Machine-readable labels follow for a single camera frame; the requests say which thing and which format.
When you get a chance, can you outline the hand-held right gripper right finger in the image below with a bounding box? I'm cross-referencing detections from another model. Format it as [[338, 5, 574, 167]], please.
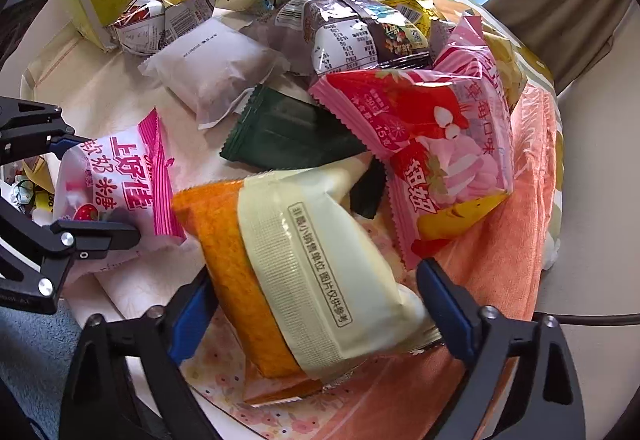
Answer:
[[416, 257, 587, 440]]

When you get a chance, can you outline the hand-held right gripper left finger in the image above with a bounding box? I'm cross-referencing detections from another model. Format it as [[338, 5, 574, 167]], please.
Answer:
[[59, 265, 221, 440]]

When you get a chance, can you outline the dark green snack packet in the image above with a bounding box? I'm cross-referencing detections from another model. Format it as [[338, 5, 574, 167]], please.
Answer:
[[218, 84, 388, 221]]

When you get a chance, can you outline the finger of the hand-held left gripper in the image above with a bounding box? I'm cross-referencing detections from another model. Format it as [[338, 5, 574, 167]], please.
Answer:
[[0, 95, 97, 162], [0, 197, 142, 293]]

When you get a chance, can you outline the brown silver snack packet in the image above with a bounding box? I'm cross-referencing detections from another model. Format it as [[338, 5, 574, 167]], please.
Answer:
[[272, 0, 436, 76]]

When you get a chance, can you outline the white translucent snack packet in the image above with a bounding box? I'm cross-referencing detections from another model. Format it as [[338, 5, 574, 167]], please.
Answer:
[[137, 17, 291, 130]]

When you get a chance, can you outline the orange cream snack packet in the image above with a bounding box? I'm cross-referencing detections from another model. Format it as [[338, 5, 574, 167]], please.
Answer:
[[170, 155, 446, 408]]

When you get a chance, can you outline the black cable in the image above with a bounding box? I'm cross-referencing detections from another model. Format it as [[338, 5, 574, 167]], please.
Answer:
[[530, 305, 640, 327]]

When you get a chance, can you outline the pink strawberry snack packet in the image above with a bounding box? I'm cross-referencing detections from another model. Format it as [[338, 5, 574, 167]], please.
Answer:
[[308, 65, 516, 271], [432, 9, 506, 86]]

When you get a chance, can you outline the taupe curtain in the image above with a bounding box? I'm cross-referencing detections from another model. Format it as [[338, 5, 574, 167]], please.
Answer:
[[482, 0, 633, 94]]

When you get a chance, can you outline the pink white candy packet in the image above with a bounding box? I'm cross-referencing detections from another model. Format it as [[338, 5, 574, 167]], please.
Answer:
[[52, 108, 188, 288]]

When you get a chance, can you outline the yellow silver chips packet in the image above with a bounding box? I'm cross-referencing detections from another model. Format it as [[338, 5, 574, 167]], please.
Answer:
[[111, 0, 224, 57]]

